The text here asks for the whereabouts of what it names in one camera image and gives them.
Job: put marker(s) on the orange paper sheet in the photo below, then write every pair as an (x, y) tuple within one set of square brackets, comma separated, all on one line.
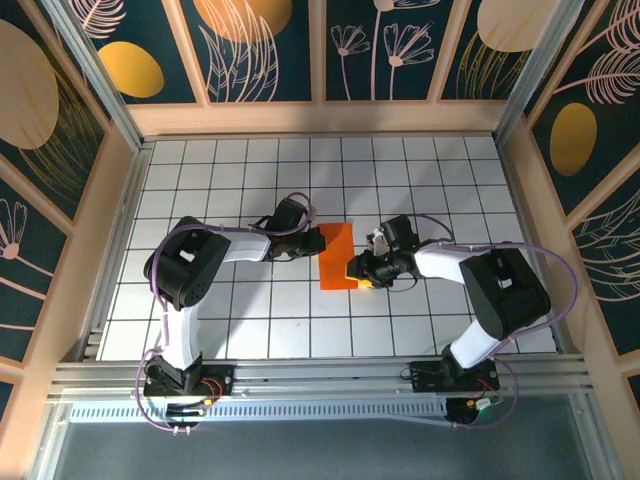
[(332, 260)]

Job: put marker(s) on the aluminium side rail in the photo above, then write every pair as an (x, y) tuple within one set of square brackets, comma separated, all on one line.
[(131, 190), (522, 200)]

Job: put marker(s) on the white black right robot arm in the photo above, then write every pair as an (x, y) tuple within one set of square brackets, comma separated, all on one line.
[(435, 267)]

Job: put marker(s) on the long aluminium mounting rail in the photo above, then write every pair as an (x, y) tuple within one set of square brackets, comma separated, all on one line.
[(325, 375)]

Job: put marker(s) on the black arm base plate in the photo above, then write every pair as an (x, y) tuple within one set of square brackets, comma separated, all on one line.
[(225, 372), (425, 380)]

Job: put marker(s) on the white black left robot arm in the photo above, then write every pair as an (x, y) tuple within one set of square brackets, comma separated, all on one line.
[(245, 247)]

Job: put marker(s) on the aluminium corner post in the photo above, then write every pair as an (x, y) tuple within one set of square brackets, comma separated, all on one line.
[(102, 82), (541, 70)]

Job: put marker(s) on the yellow power connector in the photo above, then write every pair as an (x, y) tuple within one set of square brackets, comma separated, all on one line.
[(206, 401), (472, 403)]

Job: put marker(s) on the white grid mat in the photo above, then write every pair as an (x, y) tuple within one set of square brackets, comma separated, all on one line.
[(400, 165)]

